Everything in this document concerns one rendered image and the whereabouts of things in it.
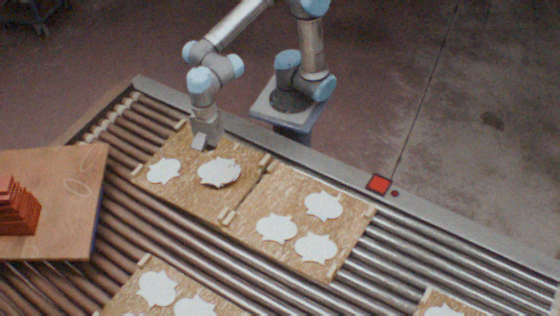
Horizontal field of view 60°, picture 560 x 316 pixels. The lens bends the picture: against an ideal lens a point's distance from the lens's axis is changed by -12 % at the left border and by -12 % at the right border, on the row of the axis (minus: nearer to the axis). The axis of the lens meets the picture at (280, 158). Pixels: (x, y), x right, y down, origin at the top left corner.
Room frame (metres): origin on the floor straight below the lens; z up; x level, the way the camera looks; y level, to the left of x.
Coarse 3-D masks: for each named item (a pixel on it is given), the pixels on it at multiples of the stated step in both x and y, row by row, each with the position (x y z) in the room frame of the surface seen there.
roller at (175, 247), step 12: (108, 204) 1.15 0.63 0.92; (120, 216) 1.10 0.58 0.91; (132, 216) 1.09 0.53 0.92; (144, 228) 1.04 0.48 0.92; (156, 228) 1.04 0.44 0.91; (156, 240) 0.99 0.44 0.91; (168, 240) 0.98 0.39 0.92; (180, 252) 0.94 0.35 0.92; (192, 252) 0.94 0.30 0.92; (192, 264) 0.90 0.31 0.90; (204, 264) 0.89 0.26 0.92; (216, 276) 0.85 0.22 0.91; (228, 276) 0.84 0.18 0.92; (240, 288) 0.80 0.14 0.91; (252, 288) 0.79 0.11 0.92; (264, 300) 0.75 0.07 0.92; (276, 300) 0.75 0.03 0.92; (276, 312) 0.71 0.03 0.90; (288, 312) 0.70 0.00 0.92; (300, 312) 0.70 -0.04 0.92
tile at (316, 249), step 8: (304, 240) 0.95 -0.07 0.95; (312, 240) 0.95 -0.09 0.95; (320, 240) 0.94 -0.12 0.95; (328, 240) 0.94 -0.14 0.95; (296, 248) 0.92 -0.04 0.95; (304, 248) 0.92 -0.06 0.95; (312, 248) 0.92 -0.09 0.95; (320, 248) 0.91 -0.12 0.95; (328, 248) 0.91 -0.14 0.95; (336, 248) 0.91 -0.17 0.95; (304, 256) 0.89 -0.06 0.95; (312, 256) 0.89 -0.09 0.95; (320, 256) 0.88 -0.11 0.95; (328, 256) 0.88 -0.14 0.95; (320, 264) 0.86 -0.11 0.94
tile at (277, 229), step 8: (272, 216) 1.05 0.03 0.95; (264, 224) 1.02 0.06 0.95; (272, 224) 1.02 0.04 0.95; (280, 224) 1.02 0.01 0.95; (288, 224) 1.01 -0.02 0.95; (264, 232) 0.99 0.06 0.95; (272, 232) 0.99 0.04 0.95; (280, 232) 0.98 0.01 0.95; (288, 232) 0.98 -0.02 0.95; (296, 232) 0.98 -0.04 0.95; (264, 240) 0.96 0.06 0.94; (272, 240) 0.96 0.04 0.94; (280, 240) 0.95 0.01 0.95; (288, 240) 0.96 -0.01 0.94
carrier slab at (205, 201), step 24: (168, 144) 1.41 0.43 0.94; (144, 168) 1.30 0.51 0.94; (192, 168) 1.29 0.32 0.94; (240, 168) 1.28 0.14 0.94; (264, 168) 1.27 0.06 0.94; (168, 192) 1.18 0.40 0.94; (192, 192) 1.17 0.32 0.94; (216, 192) 1.17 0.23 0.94; (240, 192) 1.17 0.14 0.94; (216, 216) 1.07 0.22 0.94
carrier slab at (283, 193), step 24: (288, 168) 1.26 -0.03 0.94; (264, 192) 1.16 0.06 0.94; (288, 192) 1.16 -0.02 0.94; (312, 192) 1.15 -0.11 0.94; (336, 192) 1.14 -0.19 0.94; (240, 216) 1.06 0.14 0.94; (264, 216) 1.06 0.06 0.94; (288, 216) 1.05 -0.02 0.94; (312, 216) 1.05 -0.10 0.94; (360, 216) 1.04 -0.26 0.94; (240, 240) 0.97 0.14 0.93; (336, 240) 0.95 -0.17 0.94; (288, 264) 0.87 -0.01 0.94; (312, 264) 0.86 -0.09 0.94
